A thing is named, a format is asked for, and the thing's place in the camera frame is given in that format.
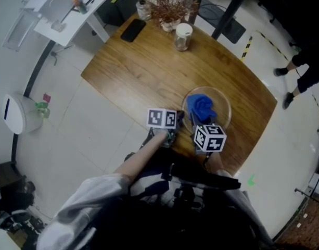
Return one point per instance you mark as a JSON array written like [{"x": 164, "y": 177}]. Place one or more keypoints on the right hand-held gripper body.
[{"x": 210, "y": 139}]

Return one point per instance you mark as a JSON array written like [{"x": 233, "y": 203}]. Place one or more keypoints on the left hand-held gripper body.
[{"x": 160, "y": 118}]

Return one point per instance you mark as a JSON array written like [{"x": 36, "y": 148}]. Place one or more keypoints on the blue cloth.
[{"x": 201, "y": 105}]

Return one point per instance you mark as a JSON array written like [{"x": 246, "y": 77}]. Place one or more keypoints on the clear glass plate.
[{"x": 223, "y": 105}]

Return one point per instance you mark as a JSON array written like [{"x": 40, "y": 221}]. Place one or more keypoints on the person's right forearm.
[{"x": 215, "y": 163}]

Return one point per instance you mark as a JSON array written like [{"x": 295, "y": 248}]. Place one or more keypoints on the person's left forearm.
[{"x": 141, "y": 157}]

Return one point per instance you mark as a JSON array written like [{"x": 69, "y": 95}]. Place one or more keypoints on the wooden table with black legs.
[{"x": 148, "y": 69}]

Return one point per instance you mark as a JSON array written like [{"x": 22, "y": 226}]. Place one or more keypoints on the glass jar with white lid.
[{"x": 183, "y": 39}]

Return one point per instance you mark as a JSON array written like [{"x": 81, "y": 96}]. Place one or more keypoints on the black floor mat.
[{"x": 234, "y": 31}]

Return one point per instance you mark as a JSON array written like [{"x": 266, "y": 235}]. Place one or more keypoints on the black phone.
[{"x": 133, "y": 30}]

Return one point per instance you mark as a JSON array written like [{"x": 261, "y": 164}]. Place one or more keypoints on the dried brown plant in pot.
[{"x": 169, "y": 6}]

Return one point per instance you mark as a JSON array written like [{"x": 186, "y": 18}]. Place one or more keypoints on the clear pump bottle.
[{"x": 143, "y": 9}]

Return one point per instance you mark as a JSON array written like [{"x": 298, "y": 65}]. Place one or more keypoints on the green toy plant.
[{"x": 43, "y": 108}]

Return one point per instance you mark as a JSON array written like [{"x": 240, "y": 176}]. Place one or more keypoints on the black cabinet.
[{"x": 115, "y": 6}]

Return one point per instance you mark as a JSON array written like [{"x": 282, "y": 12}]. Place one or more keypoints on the person's white shirt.
[{"x": 78, "y": 210}]

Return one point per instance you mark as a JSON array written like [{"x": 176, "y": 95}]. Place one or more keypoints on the small clear glass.
[{"x": 58, "y": 26}]

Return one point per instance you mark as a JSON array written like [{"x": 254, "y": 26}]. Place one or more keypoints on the white trash bin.
[{"x": 18, "y": 113}]

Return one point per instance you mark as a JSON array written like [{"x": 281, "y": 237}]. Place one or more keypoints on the dark brown box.
[{"x": 7, "y": 174}]

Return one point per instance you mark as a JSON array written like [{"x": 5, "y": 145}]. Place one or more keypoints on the pile of dark gear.
[{"x": 16, "y": 207}]

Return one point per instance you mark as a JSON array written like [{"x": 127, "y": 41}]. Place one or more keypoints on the black chest mount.
[{"x": 185, "y": 173}]

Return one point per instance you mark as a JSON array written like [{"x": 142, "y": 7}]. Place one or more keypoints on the black stand post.
[
  {"x": 227, "y": 14},
  {"x": 197, "y": 1}
]

